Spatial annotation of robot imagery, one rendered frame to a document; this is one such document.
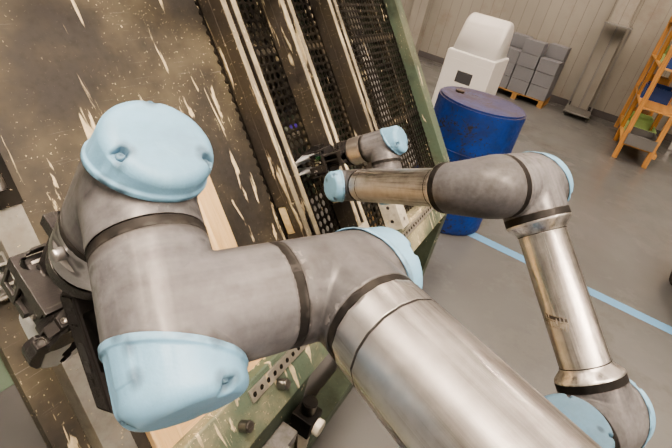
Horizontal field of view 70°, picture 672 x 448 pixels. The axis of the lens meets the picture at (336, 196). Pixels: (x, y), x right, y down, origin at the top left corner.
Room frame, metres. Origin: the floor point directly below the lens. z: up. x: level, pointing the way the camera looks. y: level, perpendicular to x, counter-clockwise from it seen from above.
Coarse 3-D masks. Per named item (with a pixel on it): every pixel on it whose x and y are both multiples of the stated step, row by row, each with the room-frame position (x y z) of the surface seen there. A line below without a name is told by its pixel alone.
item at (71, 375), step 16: (16, 208) 0.60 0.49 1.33; (0, 224) 0.57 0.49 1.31; (16, 224) 0.59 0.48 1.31; (0, 240) 0.56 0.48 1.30; (16, 240) 0.57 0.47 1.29; (32, 240) 0.59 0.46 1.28; (64, 368) 0.51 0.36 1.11; (80, 368) 0.52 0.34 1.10; (64, 384) 0.51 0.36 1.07; (80, 384) 0.51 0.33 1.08; (80, 400) 0.49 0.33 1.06; (80, 416) 0.49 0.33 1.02; (96, 416) 0.49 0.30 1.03; (112, 416) 0.51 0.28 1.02; (96, 432) 0.48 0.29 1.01; (112, 432) 0.49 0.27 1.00; (128, 432) 0.51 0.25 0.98
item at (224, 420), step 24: (408, 216) 1.70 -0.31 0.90; (432, 216) 1.84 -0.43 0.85; (408, 240) 1.58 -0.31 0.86; (264, 360) 0.81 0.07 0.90; (312, 360) 0.91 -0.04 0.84; (240, 408) 0.68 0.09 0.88; (264, 408) 0.72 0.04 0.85; (192, 432) 0.59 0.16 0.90; (216, 432) 0.61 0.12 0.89; (240, 432) 0.65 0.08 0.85
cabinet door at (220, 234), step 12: (204, 192) 0.94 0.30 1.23; (204, 204) 0.93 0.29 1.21; (216, 204) 0.95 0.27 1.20; (204, 216) 0.91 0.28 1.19; (216, 216) 0.94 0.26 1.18; (216, 228) 0.92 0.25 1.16; (228, 228) 0.94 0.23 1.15; (216, 240) 0.90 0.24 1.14; (228, 240) 0.93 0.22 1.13; (192, 420) 0.62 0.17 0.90; (156, 432) 0.55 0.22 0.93; (168, 432) 0.57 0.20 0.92; (180, 432) 0.58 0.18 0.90; (156, 444) 0.54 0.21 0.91; (168, 444) 0.56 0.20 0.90
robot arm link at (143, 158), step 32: (96, 128) 0.25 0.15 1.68; (128, 128) 0.26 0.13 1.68; (160, 128) 0.27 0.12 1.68; (192, 128) 0.29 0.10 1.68; (96, 160) 0.24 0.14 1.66; (128, 160) 0.24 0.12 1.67; (160, 160) 0.25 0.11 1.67; (192, 160) 0.27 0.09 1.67; (96, 192) 0.24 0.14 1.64; (128, 192) 0.23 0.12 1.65; (160, 192) 0.24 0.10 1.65; (192, 192) 0.26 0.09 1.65; (64, 224) 0.26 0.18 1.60; (96, 224) 0.23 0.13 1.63
